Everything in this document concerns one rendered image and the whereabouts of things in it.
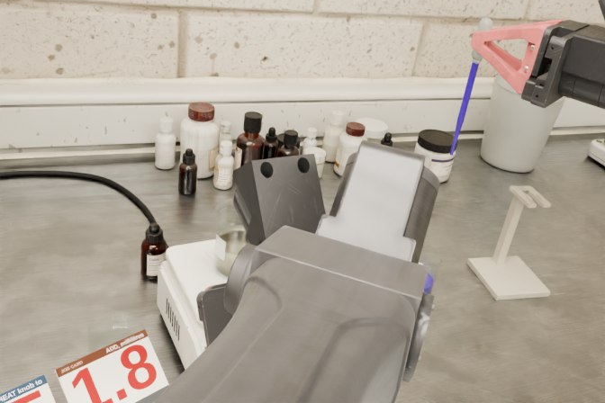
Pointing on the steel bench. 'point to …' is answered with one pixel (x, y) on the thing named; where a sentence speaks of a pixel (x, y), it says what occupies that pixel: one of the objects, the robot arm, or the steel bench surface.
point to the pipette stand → (497, 266)
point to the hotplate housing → (179, 317)
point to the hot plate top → (194, 270)
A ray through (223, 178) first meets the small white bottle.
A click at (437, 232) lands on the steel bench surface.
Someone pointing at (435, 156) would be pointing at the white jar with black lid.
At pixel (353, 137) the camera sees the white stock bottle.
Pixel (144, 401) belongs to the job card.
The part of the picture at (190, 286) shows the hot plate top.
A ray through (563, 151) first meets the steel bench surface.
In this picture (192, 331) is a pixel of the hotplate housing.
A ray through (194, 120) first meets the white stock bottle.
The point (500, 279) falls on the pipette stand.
